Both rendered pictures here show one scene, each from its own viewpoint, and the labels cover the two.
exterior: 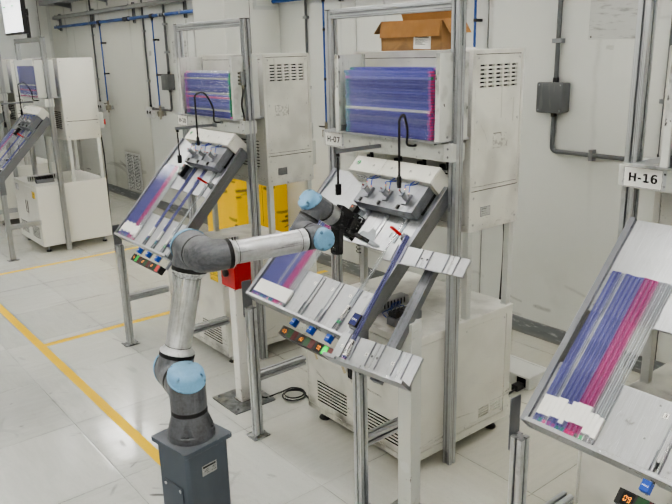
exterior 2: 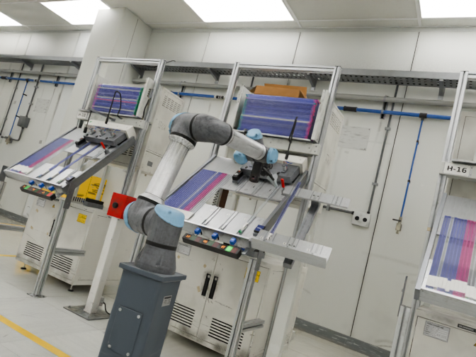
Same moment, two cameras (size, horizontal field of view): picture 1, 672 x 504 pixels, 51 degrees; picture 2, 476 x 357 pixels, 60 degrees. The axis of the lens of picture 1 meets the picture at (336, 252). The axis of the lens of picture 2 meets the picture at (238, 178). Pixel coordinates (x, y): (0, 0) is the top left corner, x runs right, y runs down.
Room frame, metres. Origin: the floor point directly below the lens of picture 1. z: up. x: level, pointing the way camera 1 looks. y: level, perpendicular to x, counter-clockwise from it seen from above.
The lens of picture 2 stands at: (0.52, 0.85, 0.79)
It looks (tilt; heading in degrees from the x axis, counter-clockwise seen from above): 6 degrees up; 339
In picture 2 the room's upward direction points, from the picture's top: 15 degrees clockwise
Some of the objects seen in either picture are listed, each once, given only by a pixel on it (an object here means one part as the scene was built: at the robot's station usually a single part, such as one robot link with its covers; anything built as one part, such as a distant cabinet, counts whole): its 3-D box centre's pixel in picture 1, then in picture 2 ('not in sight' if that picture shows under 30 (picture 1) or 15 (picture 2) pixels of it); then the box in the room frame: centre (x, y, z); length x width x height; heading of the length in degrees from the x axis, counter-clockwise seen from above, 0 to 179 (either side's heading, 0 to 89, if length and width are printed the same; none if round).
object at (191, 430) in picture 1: (190, 420); (158, 256); (2.03, 0.48, 0.60); 0.15 x 0.15 x 0.10
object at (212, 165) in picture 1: (213, 241); (81, 198); (4.04, 0.72, 0.66); 1.01 x 0.73 x 1.31; 129
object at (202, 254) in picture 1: (262, 247); (239, 142); (2.17, 0.24, 1.13); 0.49 x 0.11 x 0.12; 119
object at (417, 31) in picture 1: (428, 26); (290, 92); (3.19, -0.42, 1.82); 0.68 x 0.30 x 0.20; 39
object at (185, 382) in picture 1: (186, 386); (165, 224); (2.03, 0.48, 0.72); 0.13 x 0.12 x 0.14; 29
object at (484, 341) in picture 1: (406, 362); (231, 297); (3.04, -0.32, 0.31); 0.70 x 0.65 x 0.62; 39
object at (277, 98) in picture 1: (239, 187); (108, 169); (4.18, 0.57, 0.95); 1.35 x 0.82 x 1.90; 129
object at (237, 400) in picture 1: (239, 329); (107, 253); (3.31, 0.50, 0.39); 0.24 x 0.24 x 0.78; 39
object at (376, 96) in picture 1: (396, 101); (278, 117); (2.91, -0.26, 1.52); 0.51 x 0.13 x 0.27; 39
